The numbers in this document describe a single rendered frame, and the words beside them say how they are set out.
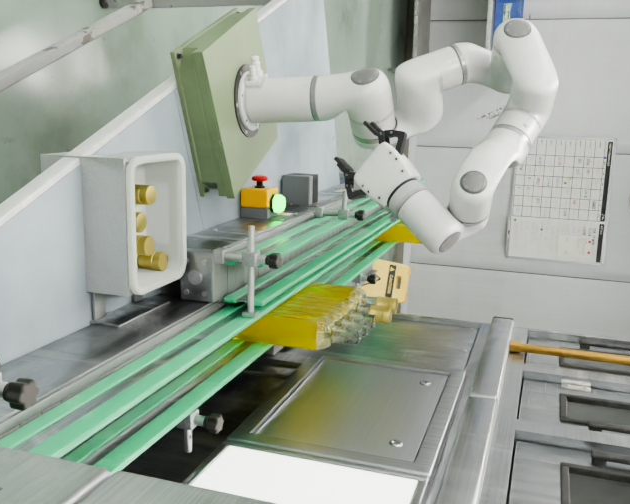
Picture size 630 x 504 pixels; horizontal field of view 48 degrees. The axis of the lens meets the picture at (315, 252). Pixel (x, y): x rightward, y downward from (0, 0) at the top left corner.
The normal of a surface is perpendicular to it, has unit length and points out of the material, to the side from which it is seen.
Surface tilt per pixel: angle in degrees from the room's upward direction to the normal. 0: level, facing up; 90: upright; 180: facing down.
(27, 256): 0
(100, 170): 90
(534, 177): 90
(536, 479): 90
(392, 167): 101
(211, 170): 90
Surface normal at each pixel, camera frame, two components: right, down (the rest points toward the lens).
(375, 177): -0.59, -0.09
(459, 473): 0.03, -0.98
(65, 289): 0.95, 0.08
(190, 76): -0.30, 0.54
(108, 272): -0.32, 0.18
